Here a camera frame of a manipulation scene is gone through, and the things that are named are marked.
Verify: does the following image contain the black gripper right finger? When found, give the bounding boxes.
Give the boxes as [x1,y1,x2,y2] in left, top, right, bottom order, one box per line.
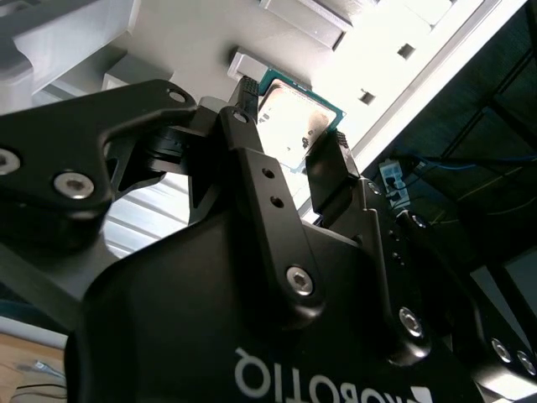
[305,130,484,369]

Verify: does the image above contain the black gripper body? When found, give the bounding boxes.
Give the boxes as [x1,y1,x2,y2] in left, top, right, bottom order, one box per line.
[62,203,537,403]

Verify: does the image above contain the CPU with silver top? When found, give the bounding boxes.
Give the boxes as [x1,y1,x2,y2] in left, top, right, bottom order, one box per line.
[256,77,347,175]

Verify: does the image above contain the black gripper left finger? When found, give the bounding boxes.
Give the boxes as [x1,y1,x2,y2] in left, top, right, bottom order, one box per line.
[0,77,327,332]

